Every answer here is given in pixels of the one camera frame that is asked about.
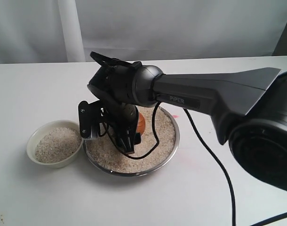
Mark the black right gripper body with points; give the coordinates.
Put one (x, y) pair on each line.
(123, 120)

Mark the brown wooden cup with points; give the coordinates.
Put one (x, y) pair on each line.
(141, 124)

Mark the round steel tray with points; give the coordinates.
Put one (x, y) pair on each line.
(174, 146)

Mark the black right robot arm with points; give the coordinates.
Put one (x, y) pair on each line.
(248, 109)

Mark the rice in cream bowl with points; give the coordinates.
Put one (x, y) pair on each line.
(57, 145)

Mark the rice in steel tray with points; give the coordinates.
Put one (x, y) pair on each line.
(147, 139)

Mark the cream ceramic bowl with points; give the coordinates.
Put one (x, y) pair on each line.
(40, 133)

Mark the white backdrop curtain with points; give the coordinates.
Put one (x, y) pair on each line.
(54, 31)

